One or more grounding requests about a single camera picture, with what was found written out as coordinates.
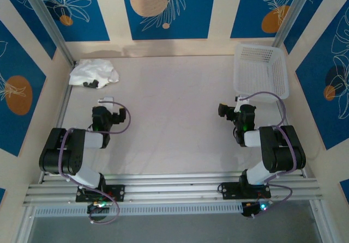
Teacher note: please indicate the white t-shirt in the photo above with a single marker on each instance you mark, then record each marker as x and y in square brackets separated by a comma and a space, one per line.
[92, 68]

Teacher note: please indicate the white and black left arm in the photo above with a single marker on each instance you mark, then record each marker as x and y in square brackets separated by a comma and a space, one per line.
[65, 155]

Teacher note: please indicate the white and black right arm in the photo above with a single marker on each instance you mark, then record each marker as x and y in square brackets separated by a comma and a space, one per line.
[280, 150]

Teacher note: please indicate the white perforated plastic basket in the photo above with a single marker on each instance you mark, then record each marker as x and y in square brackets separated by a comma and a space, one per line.
[261, 71]

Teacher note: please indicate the wide aluminium base beam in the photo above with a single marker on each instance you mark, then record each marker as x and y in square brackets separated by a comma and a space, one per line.
[174, 183]

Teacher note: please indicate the circuit board with green light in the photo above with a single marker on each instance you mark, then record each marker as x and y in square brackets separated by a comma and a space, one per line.
[98, 206]
[256, 207]

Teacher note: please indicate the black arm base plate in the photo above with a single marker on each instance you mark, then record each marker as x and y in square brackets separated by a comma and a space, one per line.
[117, 192]
[230, 191]

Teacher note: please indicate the aluminium frame post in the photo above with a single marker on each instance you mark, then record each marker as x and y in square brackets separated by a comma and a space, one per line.
[46, 22]
[291, 11]

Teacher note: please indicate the aluminium frame leg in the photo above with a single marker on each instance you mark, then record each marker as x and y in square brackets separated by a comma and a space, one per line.
[323, 224]
[26, 226]

